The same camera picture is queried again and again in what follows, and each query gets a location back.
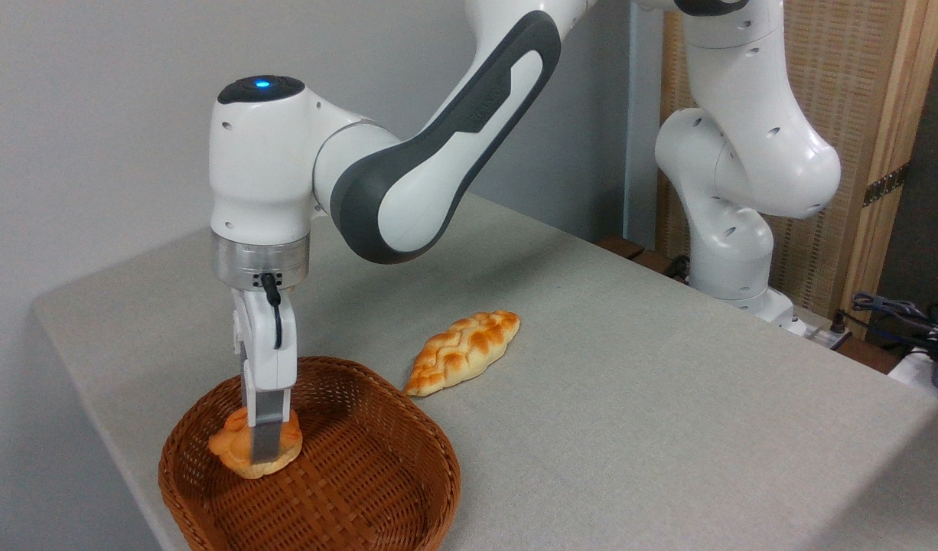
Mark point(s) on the metal screen hinge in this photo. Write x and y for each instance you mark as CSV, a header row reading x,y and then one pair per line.
x,y
886,184

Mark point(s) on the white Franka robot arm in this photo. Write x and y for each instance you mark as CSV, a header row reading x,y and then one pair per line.
x,y
408,191

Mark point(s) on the brown woven wicker basket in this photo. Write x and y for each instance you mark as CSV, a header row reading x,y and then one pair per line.
x,y
346,482

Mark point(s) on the long braided bread loaf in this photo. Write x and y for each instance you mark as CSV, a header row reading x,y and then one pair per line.
x,y
461,352

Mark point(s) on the round knotted bread roll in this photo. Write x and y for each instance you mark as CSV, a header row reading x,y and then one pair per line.
x,y
230,448

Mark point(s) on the woven wood-framed folding screen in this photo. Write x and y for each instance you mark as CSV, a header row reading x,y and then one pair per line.
x,y
851,76

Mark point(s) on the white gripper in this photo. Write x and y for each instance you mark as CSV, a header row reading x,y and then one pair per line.
x,y
266,360

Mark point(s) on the beige fabric tablecloth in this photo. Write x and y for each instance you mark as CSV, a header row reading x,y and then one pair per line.
x,y
630,421

